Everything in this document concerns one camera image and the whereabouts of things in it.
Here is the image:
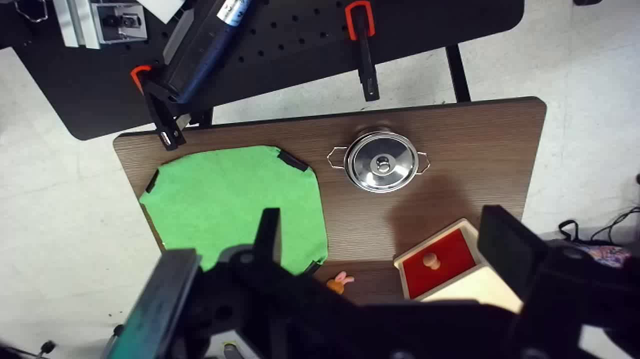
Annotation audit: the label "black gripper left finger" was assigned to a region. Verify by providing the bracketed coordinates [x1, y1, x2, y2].
[103, 208, 284, 359]

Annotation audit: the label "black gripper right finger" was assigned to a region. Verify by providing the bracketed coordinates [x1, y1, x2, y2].
[477, 204, 640, 359]

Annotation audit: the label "red drawer with wooden knob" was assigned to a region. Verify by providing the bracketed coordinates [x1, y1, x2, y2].
[399, 230, 479, 302]

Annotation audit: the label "green cloth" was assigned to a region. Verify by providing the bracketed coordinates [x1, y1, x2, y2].
[138, 144, 331, 278]

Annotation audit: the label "orange toy animal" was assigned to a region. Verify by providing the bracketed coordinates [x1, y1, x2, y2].
[323, 270, 355, 298]

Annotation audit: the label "dark wooden table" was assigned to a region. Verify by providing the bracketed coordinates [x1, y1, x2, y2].
[111, 97, 548, 316]

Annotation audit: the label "floral backpack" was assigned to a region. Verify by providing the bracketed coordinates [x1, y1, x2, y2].
[573, 240, 635, 270]

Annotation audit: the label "steel pot with lid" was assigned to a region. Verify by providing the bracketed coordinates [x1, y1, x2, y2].
[323, 126, 431, 196]

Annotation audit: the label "black perforated table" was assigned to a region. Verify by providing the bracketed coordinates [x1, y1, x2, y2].
[0, 0, 525, 142]

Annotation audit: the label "black handheld power tool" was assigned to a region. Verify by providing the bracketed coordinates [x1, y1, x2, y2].
[160, 0, 255, 115]

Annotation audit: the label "white paper sheet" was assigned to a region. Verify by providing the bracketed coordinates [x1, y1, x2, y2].
[135, 0, 186, 27]

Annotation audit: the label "aluminium extrusion rails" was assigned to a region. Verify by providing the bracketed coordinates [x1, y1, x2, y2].
[52, 0, 101, 51]

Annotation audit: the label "black floor cable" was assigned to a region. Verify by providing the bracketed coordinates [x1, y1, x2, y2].
[555, 206, 640, 246]

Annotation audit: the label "black clamp with orange handle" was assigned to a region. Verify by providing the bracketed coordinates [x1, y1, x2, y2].
[127, 63, 190, 152]
[341, 0, 382, 105]

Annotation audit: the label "grey camera box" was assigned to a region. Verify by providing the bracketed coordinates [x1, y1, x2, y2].
[89, 0, 150, 47]

